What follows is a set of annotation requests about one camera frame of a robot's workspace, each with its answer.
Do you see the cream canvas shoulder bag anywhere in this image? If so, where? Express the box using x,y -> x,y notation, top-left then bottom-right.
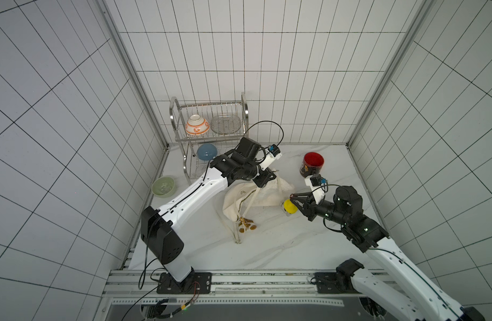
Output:
222,177 -> 295,244

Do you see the orange white patterned bowl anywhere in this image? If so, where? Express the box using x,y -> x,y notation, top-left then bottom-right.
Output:
185,114 -> 210,136

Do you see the pale green bowl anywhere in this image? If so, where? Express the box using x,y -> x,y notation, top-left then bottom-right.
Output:
151,176 -> 176,198

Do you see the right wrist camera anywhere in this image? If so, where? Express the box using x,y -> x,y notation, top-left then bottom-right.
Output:
305,174 -> 328,204

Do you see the steel two-tier dish rack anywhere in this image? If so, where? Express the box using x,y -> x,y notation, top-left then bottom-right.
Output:
169,92 -> 249,183

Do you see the blue ceramic bowl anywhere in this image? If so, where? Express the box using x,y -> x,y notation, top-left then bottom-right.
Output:
196,143 -> 218,161

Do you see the yellow grey plush keychain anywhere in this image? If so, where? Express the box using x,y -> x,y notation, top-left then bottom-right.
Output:
282,199 -> 298,215

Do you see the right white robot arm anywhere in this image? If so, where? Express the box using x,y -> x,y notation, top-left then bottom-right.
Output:
290,186 -> 484,320

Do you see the red black skull mug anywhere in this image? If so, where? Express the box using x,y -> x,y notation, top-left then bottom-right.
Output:
300,152 -> 325,178

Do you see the grey glass plate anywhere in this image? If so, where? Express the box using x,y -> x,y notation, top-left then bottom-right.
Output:
210,114 -> 243,135

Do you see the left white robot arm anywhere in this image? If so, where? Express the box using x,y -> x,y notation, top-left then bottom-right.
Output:
140,137 -> 282,284

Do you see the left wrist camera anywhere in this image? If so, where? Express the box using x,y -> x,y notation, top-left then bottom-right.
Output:
259,144 -> 282,171

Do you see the brown white plush charm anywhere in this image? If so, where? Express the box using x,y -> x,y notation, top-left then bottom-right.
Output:
237,217 -> 257,234

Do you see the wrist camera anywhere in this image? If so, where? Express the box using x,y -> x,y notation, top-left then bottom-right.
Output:
305,174 -> 328,204
259,144 -> 282,171

